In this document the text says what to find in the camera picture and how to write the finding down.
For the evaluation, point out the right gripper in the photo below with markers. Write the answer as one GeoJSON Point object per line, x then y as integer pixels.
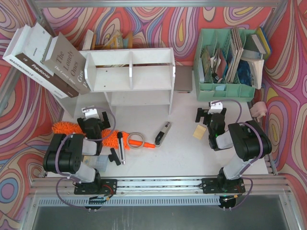
{"type": "Point", "coordinates": [210, 115]}

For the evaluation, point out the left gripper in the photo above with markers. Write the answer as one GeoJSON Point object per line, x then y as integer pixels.
{"type": "Point", "coordinates": [93, 120]}

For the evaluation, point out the orange microfiber duster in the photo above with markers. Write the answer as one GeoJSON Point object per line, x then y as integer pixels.
{"type": "Point", "coordinates": [108, 141]}

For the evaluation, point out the black silver pen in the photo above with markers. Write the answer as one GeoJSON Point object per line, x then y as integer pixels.
{"type": "Point", "coordinates": [121, 147]}

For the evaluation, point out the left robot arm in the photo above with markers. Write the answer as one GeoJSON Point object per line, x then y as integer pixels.
{"type": "Point", "coordinates": [65, 154]}

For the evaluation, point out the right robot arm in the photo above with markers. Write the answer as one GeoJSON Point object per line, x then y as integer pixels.
{"type": "Point", "coordinates": [248, 140]}

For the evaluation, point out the white wooden bookshelf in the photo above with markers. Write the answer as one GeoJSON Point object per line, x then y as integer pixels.
{"type": "Point", "coordinates": [126, 77]}

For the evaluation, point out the yellow sticky note pad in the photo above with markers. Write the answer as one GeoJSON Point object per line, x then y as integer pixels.
{"type": "Point", "coordinates": [199, 132]}

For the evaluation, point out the black T-shaped clip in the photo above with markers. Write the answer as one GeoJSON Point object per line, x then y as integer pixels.
{"type": "Point", "coordinates": [113, 157]}

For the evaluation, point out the mint green desk organizer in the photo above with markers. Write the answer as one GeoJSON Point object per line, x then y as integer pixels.
{"type": "Point", "coordinates": [216, 61]}

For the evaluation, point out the pink tape dispenser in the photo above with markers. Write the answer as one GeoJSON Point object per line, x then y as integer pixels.
{"type": "Point", "coordinates": [258, 110]}

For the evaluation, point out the grey notebook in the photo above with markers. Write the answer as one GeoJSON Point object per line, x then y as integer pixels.
{"type": "Point", "coordinates": [183, 80]}

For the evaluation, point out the black white stapler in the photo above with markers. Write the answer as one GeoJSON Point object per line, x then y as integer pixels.
{"type": "Point", "coordinates": [162, 134]}

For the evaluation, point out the white paperback book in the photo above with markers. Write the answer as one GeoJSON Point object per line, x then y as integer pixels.
{"type": "Point", "coordinates": [256, 69]}

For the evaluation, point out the The Lonely Ones book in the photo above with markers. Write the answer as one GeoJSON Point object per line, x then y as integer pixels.
{"type": "Point", "coordinates": [67, 62]}

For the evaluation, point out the white Mademoiselle book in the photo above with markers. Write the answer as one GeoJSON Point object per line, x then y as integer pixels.
{"type": "Point", "coordinates": [18, 41]}

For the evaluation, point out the books behind shelf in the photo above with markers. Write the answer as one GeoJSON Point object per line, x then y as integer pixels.
{"type": "Point", "coordinates": [115, 41]}

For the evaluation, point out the blue yellow book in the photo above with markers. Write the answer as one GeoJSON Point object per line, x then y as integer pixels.
{"type": "Point", "coordinates": [261, 41]}

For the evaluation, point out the brown Fredonia book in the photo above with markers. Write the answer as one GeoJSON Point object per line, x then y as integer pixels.
{"type": "Point", "coordinates": [31, 56]}

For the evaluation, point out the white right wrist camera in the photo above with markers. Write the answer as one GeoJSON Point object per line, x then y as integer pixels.
{"type": "Point", "coordinates": [215, 107]}

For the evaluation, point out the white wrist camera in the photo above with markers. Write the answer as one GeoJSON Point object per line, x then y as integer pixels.
{"type": "Point", "coordinates": [215, 107]}
{"type": "Point", "coordinates": [90, 113]}

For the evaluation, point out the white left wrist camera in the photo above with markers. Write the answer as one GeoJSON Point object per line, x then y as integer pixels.
{"type": "Point", "coordinates": [90, 113]}

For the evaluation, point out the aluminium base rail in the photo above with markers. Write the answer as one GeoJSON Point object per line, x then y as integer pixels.
{"type": "Point", "coordinates": [173, 186]}

